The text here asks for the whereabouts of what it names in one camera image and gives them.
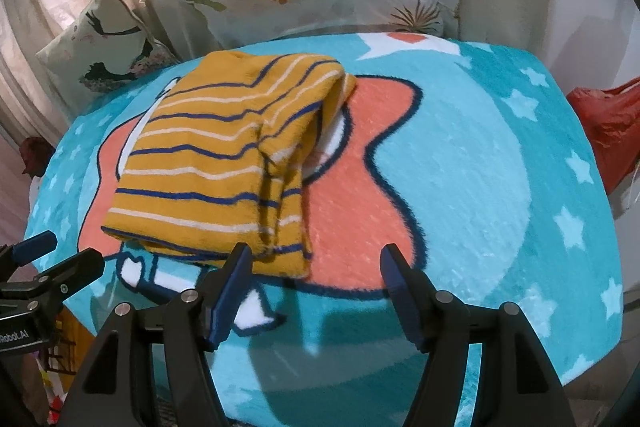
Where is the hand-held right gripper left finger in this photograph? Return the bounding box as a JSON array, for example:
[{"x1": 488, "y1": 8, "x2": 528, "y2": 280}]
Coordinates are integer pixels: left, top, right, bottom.
[{"x1": 59, "y1": 242, "x2": 253, "y2": 427}]

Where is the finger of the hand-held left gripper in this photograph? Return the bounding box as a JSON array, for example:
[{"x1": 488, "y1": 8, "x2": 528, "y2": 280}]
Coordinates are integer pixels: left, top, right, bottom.
[
  {"x1": 0, "y1": 248, "x2": 106, "y2": 314},
  {"x1": 0, "y1": 230, "x2": 58, "y2": 268}
]

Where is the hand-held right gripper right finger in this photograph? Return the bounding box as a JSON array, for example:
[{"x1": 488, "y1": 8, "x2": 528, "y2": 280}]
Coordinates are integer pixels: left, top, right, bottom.
[{"x1": 379, "y1": 244, "x2": 576, "y2": 427}]

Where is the mustard striped sweater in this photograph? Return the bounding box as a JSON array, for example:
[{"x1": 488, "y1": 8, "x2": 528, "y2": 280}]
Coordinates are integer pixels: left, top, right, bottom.
[{"x1": 101, "y1": 50, "x2": 358, "y2": 279}]

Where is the dark red cloth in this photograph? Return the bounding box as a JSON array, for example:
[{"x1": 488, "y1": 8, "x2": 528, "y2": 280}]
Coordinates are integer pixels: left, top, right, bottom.
[{"x1": 20, "y1": 136, "x2": 56, "y2": 178}]

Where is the blue star printed blanket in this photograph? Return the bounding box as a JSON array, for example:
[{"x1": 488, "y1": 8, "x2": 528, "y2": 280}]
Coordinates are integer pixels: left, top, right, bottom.
[{"x1": 22, "y1": 32, "x2": 626, "y2": 427}]

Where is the bird print pillow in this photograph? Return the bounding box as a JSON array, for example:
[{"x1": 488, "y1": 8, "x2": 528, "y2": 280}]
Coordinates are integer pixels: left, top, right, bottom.
[{"x1": 36, "y1": 0, "x2": 178, "y2": 94}]

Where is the red plastic bag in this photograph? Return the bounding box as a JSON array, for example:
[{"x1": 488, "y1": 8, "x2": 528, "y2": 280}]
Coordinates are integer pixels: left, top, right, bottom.
[{"x1": 566, "y1": 78, "x2": 640, "y2": 195}]

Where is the orange wire basket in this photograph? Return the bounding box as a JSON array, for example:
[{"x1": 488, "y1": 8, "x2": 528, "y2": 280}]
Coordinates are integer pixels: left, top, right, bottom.
[{"x1": 42, "y1": 307, "x2": 96, "y2": 378}]

